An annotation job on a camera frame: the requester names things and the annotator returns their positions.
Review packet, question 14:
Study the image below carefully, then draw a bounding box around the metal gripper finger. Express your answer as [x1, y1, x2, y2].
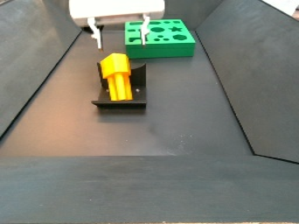
[88, 17, 102, 50]
[140, 14, 151, 46]

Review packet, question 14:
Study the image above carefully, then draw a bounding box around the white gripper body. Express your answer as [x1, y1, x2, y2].
[70, 0, 166, 27]

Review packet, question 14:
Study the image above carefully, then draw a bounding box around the yellow three prong object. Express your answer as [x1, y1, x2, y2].
[100, 53, 134, 101]

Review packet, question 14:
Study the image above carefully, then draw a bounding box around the green foam shape board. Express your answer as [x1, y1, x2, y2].
[126, 19, 195, 59]

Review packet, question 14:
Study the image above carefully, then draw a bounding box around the black L-shaped fixture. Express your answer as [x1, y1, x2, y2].
[92, 65, 147, 109]

